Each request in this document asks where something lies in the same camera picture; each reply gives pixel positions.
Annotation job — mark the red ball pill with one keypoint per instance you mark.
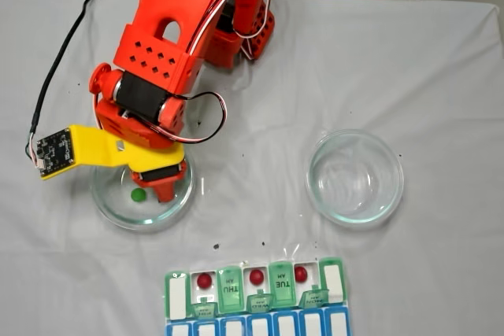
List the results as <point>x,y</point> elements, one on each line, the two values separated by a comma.
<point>301,273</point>
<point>204,281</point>
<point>256,277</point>

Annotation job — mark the weekly pill organizer box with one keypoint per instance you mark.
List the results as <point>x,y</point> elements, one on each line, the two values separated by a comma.
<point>281,285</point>

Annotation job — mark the green ball pill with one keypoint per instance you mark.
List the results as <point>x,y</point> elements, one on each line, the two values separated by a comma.
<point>138,194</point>

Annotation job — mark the large clear glass bowl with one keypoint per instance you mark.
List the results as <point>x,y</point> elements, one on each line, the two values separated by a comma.
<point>118,214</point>

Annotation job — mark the small clear glass bowl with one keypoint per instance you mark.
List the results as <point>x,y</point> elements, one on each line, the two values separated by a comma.
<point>327,202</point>

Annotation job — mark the white tablecloth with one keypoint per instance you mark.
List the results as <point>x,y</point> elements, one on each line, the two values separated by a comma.
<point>393,76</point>

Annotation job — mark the camera board on yellow mount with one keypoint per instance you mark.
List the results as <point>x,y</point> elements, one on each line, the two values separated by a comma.
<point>55,153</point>

